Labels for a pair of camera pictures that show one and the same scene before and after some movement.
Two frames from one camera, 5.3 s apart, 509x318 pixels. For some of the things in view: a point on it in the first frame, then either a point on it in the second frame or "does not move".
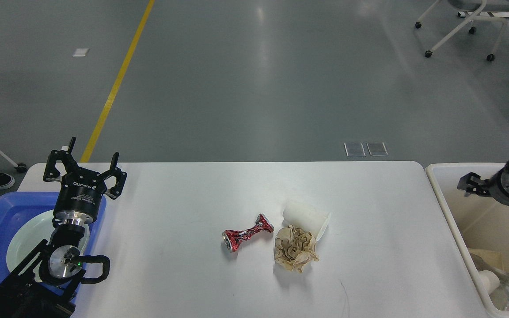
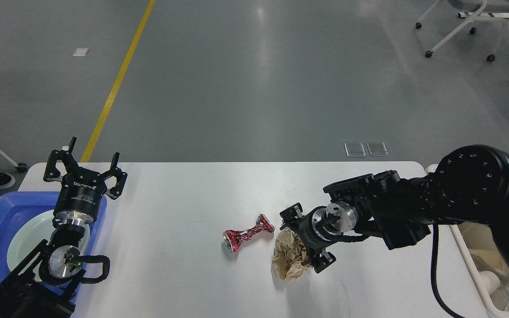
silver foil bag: (508, 293) does not move
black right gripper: (508, 188) -> (317, 231)
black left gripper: (79, 198) does not move
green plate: (29, 232) does not move
